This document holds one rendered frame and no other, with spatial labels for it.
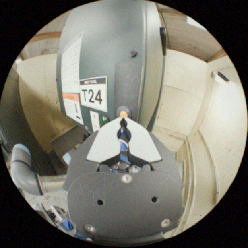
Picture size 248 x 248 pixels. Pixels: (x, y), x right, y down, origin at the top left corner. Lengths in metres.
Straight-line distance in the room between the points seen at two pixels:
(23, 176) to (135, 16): 0.48
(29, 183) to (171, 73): 1.44
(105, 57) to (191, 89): 1.15
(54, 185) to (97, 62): 0.41
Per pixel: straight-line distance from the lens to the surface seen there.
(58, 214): 0.77
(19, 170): 0.37
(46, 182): 0.37
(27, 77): 1.40
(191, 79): 1.23
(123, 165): 0.54
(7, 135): 0.64
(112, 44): 0.16
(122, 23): 0.18
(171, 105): 1.18
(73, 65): 0.26
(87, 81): 0.19
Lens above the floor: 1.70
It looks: 32 degrees down
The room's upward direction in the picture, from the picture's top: 4 degrees clockwise
